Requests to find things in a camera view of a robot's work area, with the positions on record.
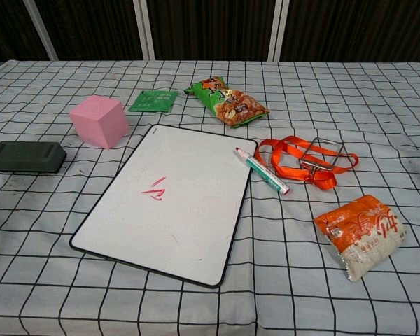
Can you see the dark folding screen white frame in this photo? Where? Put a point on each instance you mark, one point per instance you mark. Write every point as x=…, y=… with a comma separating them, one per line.
x=210, y=28

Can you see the dark green board eraser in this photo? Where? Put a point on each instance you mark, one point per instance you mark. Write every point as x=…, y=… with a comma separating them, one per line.
x=24, y=157

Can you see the white black checkered tablecloth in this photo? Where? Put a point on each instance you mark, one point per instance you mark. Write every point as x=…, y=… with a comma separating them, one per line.
x=336, y=98

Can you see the white green marker pen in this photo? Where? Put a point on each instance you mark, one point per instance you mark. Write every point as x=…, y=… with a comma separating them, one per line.
x=262, y=171

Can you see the green peanut snack bag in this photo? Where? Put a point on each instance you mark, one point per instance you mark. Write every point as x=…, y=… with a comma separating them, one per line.
x=227, y=103

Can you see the orange white noodle packet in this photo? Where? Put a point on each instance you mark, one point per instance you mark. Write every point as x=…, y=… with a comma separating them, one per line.
x=362, y=234

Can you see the pink foam cube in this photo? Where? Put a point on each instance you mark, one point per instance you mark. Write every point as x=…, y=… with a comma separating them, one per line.
x=98, y=122

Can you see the white whiteboard black rim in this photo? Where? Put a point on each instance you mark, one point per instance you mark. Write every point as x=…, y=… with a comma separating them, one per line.
x=182, y=217

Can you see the green flat sachet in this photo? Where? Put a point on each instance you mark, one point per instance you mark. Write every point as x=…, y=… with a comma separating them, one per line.
x=153, y=101

